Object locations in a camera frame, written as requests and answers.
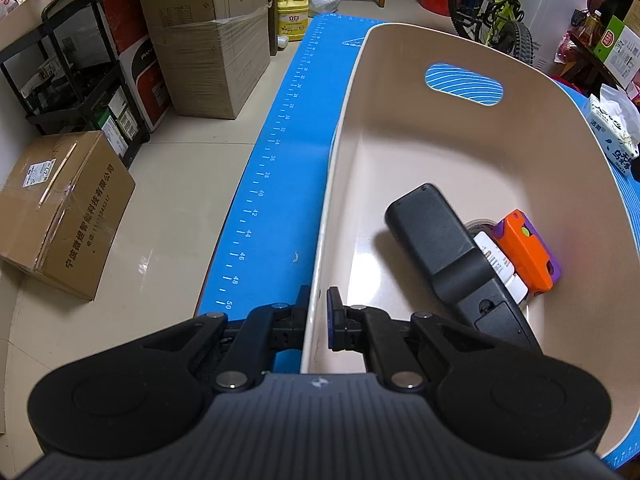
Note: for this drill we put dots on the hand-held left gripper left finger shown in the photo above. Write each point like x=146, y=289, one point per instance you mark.
x=280, y=330

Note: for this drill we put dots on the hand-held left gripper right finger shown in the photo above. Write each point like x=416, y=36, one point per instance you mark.
x=331, y=317

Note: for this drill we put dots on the black remote control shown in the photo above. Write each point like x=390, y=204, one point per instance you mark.
x=440, y=245

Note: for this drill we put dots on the white tape roll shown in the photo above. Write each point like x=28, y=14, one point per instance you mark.
x=480, y=224

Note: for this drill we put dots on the white pill bottle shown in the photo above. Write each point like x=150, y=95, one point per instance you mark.
x=497, y=257

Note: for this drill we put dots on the beige plastic storage bin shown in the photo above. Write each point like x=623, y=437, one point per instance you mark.
x=425, y=150

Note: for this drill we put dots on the orange purple utility knife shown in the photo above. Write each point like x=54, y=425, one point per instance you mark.
x=530, y=255

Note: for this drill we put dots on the blue silicone mat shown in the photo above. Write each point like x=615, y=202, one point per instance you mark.
x=290, y=170

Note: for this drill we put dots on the taped flat cardboard box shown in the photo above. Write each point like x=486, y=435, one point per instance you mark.
x=60, y=210

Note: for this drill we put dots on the red white appliance box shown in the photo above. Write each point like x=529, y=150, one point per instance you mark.
x=145, y=70

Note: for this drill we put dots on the large wrapped cardboard box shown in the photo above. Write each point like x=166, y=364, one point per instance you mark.
x=210, y=45

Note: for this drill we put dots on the yellow detergent bottle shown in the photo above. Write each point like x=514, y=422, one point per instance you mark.
x=291, y=17

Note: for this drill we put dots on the black rack cart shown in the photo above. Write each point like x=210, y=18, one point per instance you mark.
x=75, y=85

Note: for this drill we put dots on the white tissue pack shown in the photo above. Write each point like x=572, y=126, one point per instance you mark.
x=612, y=125

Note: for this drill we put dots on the black green bicycle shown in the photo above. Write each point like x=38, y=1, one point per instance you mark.
x=495, y=15

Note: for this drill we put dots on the orange drink bottle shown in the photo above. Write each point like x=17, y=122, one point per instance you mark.
x=591, y=27

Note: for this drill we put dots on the white chest freezer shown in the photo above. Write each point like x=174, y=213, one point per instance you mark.
x=565, y=5

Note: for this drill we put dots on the green white carton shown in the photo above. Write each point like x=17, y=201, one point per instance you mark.
x=620, y=52

